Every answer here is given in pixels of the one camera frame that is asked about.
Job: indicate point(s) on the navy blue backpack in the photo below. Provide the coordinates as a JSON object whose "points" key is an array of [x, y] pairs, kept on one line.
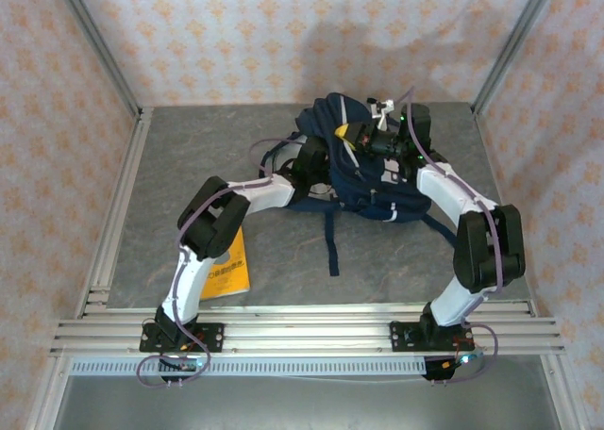
{"points": [[373, 189]]}

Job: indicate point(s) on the yellow paperback book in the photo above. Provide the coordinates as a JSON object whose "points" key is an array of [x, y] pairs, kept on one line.
{"points": [[231, 274]]}

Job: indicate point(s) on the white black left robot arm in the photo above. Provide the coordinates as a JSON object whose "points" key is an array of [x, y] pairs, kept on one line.
{"points": [[189, 284]]}

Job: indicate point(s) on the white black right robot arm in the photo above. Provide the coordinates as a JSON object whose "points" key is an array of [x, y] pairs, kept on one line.
{"points": [[448, 185]]}

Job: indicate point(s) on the grey metal panel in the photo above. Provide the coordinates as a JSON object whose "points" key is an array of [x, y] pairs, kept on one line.
{"points": [[307, 404]]}

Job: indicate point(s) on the aluminium frame post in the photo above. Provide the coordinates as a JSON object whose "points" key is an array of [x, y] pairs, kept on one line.
{"points": [[101, 53], [512, 43]]}

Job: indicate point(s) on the aluminium mounting rail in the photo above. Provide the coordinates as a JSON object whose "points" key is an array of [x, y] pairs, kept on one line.
{"points": [[307, 331]]}

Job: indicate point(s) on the aluminium table side rail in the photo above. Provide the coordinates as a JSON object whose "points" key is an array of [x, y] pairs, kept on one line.
{"points": [[120, 203]]}

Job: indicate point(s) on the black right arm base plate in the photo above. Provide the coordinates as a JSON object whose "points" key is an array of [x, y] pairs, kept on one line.
{"points": [[401, 335]]}

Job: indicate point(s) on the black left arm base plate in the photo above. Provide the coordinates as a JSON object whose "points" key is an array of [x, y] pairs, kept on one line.
{"points": [[214, 335]]}

